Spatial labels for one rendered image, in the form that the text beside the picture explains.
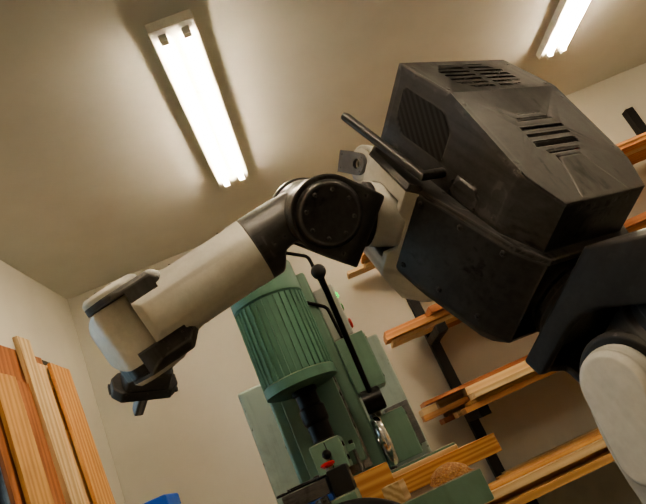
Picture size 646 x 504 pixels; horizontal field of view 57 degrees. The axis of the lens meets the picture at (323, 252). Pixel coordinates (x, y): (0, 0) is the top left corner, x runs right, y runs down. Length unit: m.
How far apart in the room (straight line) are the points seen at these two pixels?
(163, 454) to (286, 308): 2.64
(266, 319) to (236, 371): 2.50
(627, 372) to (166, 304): 0.51
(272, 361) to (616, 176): 0.84
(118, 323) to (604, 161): 0.63
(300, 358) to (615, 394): 0.79
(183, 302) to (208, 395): 3.14
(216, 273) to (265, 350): 0.64
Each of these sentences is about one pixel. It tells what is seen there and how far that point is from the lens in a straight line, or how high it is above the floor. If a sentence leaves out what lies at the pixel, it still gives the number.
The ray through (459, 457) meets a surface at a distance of 1.39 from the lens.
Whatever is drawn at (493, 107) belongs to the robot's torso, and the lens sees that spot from 0.77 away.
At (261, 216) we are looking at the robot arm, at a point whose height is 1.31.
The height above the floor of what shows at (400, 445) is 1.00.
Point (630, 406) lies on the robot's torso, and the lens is 0.69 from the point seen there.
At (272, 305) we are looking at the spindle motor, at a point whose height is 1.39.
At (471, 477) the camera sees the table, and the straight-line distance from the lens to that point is 1.24.
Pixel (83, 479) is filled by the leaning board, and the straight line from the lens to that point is 3.25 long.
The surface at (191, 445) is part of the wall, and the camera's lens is 3.87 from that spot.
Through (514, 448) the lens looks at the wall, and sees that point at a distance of 3.87.
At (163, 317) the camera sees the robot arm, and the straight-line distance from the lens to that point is 0.74.
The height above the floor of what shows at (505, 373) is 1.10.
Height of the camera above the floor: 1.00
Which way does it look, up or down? 19 degrees up
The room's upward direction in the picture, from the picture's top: 25 degrees counter-clockwise
